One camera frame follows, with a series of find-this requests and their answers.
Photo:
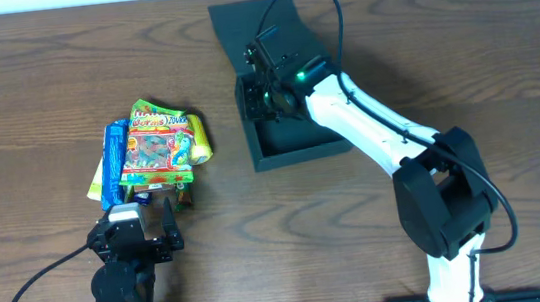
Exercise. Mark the yellow green snack packet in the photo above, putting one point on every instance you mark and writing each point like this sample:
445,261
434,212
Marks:
95,188

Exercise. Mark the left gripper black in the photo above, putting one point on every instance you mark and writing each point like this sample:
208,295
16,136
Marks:
152,248

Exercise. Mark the gummy worms candy bag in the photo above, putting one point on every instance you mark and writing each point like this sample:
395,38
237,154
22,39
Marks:
158,147

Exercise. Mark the small blue wrapped candy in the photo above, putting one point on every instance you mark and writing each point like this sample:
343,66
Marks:
144,198

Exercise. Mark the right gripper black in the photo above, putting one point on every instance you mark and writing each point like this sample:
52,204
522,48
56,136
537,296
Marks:
254,92

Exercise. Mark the kitkat chocolate bar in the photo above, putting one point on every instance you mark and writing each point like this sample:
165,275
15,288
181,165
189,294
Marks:
183,195

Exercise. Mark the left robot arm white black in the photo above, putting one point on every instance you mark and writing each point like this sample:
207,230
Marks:
124,282

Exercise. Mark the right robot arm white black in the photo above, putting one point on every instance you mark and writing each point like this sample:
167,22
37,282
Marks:
445,198

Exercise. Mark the dark green gift box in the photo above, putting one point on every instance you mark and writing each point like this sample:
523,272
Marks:
277,143

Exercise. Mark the yellow mentos candy tube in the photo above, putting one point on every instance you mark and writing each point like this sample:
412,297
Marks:
201,149

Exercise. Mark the blue cookie package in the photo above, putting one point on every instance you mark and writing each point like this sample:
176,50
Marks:
114,148

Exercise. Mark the brown chocolate milk carton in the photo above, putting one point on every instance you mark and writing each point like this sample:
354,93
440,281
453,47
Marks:
153,187

